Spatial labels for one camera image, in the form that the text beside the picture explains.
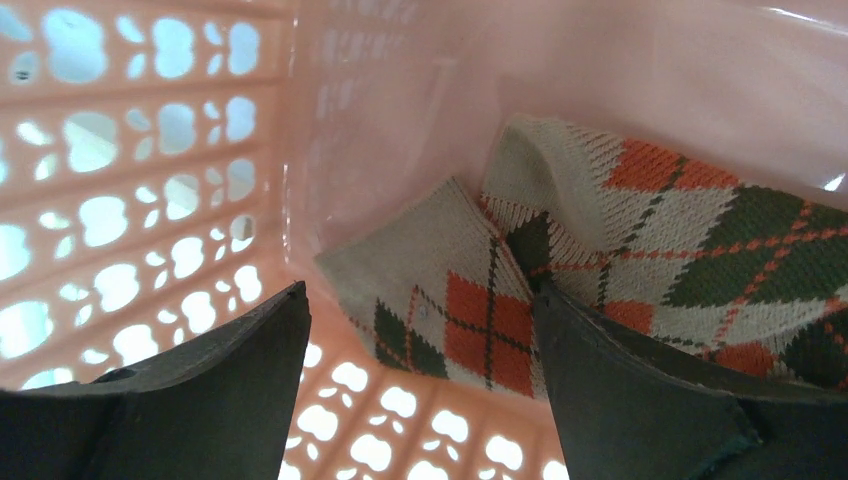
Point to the pink laundry basket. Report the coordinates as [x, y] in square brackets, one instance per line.
[167, 166]

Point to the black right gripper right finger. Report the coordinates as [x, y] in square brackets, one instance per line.
[627, 406]

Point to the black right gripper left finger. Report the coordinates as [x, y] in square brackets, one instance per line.
[218, 406]

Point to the beige orange argyle sock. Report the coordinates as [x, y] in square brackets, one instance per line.
[748, 277]

